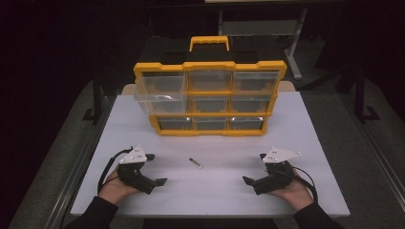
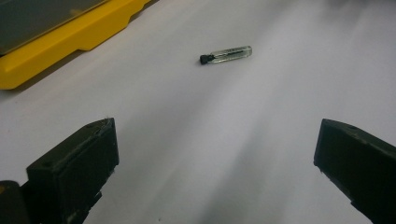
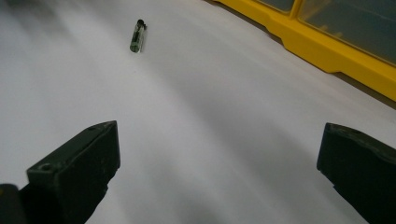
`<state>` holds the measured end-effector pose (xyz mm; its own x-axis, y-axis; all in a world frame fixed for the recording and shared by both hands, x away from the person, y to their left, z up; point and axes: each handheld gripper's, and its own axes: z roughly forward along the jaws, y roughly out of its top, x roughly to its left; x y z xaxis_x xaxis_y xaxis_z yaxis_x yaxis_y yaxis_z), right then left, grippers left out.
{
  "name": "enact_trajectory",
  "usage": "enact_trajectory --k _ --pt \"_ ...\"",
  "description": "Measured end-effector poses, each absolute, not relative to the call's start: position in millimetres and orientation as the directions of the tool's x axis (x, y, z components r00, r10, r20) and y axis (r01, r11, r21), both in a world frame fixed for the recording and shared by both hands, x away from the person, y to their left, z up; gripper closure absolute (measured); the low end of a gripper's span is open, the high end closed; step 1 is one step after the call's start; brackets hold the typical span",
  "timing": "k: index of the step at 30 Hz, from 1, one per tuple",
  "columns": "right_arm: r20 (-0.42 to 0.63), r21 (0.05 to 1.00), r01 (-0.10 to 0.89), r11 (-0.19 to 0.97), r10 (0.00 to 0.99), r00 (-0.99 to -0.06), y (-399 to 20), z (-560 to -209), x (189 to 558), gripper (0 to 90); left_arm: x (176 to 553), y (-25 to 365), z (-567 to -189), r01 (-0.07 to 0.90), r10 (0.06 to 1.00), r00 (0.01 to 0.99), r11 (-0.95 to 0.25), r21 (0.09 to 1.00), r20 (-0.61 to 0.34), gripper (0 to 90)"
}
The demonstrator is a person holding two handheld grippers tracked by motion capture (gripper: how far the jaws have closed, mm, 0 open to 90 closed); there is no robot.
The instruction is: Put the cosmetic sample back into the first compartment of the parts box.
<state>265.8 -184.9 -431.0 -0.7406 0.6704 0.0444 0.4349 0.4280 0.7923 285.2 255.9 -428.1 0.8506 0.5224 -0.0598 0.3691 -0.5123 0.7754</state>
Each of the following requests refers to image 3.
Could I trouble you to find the yellow organizer box with clear lid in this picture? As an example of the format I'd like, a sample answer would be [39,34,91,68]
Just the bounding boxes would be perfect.
[214,0,396,103]

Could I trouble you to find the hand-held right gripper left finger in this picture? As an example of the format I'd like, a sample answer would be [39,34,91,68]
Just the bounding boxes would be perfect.
[19,120,121,224]

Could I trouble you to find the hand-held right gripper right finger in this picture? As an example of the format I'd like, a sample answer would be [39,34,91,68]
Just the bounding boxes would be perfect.
[316,122,396,224]

